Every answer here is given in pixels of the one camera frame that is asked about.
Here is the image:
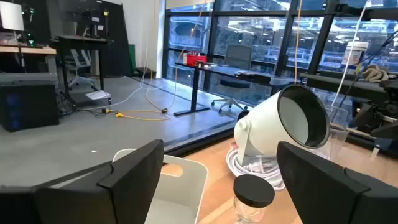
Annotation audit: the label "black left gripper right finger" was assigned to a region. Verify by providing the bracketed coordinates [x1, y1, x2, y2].
[276, 141, 398, 224]

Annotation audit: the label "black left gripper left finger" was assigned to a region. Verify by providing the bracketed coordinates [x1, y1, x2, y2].
[0, 139, 165, 224]

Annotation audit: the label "black office desk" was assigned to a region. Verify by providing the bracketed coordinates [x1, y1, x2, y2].
[174, 60, 299, 118]

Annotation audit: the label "grey office chair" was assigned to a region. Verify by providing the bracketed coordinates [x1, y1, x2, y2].
[211, 43, 253, 114]

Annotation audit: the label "white plastic storage bin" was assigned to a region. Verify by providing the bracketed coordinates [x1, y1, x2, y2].
[49, 148, 209, 224]

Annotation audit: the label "small clear plastic bin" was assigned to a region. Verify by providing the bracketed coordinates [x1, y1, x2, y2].
[310, 105, 351, 161]

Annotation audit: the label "black-capped hourglass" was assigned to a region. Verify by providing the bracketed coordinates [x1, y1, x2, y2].
[232, 174, 276, 224]

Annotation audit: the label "cream cylindrical cup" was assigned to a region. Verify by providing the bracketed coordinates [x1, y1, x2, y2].
[233, 83, 331, 166]

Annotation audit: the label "white paper sheet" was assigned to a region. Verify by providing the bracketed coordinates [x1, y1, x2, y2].
[85, 90, 112, 101]

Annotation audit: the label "black cabinet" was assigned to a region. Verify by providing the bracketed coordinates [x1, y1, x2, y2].
[0, 80, 60, 133]

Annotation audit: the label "beige gloves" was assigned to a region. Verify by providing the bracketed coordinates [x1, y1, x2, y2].
[361, 64, 389, 83]

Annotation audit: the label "white canister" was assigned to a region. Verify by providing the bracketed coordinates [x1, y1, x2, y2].
[341, 40, 369, 67]

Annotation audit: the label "red case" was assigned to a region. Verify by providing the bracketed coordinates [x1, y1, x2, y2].
[185, 51, 208, 67]

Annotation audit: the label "black standing desk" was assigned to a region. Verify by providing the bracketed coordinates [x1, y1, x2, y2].
[51, 34, 114, 108]

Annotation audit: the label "wooden desk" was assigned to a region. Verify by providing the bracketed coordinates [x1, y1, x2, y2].
[0, 45, 58, 83]

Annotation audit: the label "white lampshade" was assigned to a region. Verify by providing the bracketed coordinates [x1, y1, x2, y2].
[0, 1, 25, 32]

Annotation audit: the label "yellow floor cable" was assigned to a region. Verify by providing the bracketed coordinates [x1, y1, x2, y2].
[105, 107, 172, 122]

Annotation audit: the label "coiled white power cable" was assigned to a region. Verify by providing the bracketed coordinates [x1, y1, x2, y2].
[226, 141, 286, 191]

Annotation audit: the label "black aluminium table frame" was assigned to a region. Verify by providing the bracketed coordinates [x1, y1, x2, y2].
[163, 119, 398, 159]

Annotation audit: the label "white floor cable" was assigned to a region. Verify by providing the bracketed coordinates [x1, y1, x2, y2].
[79, 37, 165, 111]

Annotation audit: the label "white hanging cable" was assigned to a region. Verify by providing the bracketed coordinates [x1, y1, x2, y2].
[331, 0, 373, 108]

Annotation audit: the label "black partition wall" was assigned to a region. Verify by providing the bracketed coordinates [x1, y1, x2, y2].
[46, 0, 131, 77]

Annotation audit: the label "yellow hanging cable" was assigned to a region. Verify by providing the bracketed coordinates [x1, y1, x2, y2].
[294, 0, 304, 85]

